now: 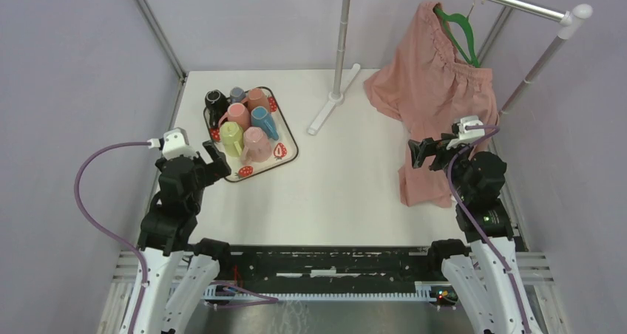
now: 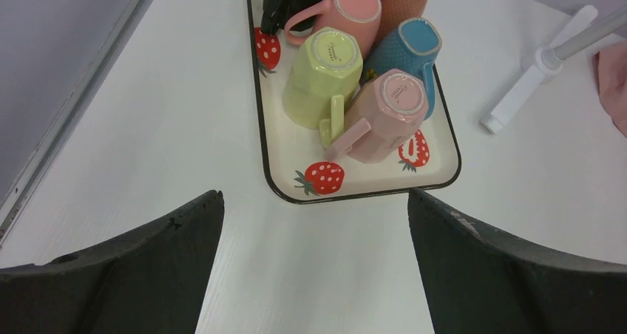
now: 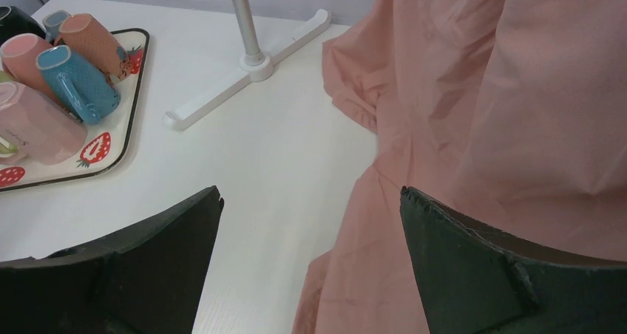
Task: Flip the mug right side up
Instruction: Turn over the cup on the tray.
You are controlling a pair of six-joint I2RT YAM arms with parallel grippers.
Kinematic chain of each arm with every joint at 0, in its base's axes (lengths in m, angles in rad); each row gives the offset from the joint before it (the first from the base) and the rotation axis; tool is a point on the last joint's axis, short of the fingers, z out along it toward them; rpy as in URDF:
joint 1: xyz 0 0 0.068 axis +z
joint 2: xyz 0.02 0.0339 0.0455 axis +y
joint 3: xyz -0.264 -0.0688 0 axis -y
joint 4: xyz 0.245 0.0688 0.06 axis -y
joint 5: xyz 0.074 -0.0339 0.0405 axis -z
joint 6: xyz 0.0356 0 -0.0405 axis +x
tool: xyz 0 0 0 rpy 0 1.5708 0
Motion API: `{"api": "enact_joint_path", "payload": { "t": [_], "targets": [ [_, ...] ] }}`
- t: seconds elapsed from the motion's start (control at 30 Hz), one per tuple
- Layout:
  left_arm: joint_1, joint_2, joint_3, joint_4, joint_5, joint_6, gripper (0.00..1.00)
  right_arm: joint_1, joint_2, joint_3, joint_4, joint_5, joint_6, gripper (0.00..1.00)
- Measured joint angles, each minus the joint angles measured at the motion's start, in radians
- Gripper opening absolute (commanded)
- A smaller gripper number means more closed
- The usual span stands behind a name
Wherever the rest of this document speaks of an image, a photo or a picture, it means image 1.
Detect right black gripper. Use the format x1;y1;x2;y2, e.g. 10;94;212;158
408;133;474;200

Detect yellow mug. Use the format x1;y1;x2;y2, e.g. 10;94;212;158
220;122;243;157

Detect light pink mug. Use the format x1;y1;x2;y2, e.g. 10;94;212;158
240;126;272;164

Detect blue mug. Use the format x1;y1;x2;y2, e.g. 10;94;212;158
251;106;279;141

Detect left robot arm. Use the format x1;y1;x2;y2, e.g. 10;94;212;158
120;137;232;333

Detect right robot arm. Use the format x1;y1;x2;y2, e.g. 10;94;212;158
408;134;542;333

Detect salmon pink mug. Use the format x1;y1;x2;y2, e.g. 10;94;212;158
218;103;251;131

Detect black mug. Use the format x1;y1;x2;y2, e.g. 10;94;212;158
204;89;230;129

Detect grey-blue mug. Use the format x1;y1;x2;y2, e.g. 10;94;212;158
229;86;247;104

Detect terracotta mug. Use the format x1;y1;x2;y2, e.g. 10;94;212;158
241;88;271;112

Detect pink shorts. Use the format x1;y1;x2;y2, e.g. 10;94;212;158
363;0;500;209

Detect strawberry pattern tray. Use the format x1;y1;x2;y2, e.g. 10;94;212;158
203;86;299;183

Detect green hanger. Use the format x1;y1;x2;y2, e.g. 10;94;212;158
433;6;481;69

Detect metal clothes rack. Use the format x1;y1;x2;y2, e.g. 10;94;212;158
307;0;593;135

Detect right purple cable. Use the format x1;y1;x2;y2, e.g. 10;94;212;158
446;124;532;334

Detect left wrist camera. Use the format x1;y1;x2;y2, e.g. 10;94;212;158
147;128;197;160

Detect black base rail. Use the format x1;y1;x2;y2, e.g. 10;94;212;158
217;245;445;294

